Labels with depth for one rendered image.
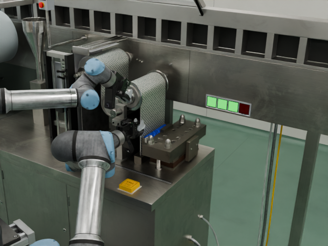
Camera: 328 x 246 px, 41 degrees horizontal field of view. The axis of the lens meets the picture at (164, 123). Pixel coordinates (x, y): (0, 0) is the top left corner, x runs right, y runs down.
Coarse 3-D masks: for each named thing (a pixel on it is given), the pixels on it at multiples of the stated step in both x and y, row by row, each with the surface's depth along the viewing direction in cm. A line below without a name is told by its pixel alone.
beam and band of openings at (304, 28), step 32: (64, 0) 259; (96, 0) 247; (128, 0) 236; (96, 32) 255; (128, 32) 252; (160, 32) 233; (192, 32) 230; (224, 32) 222; (256, 32) 213; (288, 32) 198; (320, 32) 191; (288, 64) 202; (320, 64) 199
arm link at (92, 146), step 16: (80, 144) 156; (96, 144) 156; (112, 144) 157; (80, 160) 155; (96, 160) 154; (112, 160) 159; (96, 176) 153; (80, 192) 151; (96, 192) 150; (80, 208) 148; (96, 208) 148; (80, 224) 145; (96, 224) 146; (80, 240) 141; (96, 240) 142
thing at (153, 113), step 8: (160, 96) 229; (144, 104) 217; (152, 104) 223; (160, 104) 231; (144, 112) 218; (152, 112) 225; (160, 112) 233; (144, 120) 220; (152, 120) 227; (160, 120) 235; (152, 128) 229
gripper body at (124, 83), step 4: (116, 72) 195; (116, 76) 196; (120, 76) 198; (116, 80) 194; (120, 80) 199; (124, 80) 199; (128, 80) 202; (116, 84) 197; (120, 84) 199; (124, 84) 200; (128, 84) 203; (108, 88) 194; (116, 88) 198; (120, 88) 198; (124, 88) 203; (116, 92) 199; (120, 92) 199; (124, 92) 201; (120, 96) 202
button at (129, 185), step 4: (128, 180) 204; (132, 180) 204; (120, 184) 200; (124, 184) 200; (128, 184) 200; (132, 184) 201; (136, 184) 201; (120, 188) 201; (124, 188) 199; (128, 188) 198; (132, 188) 198; (136, 188) 201
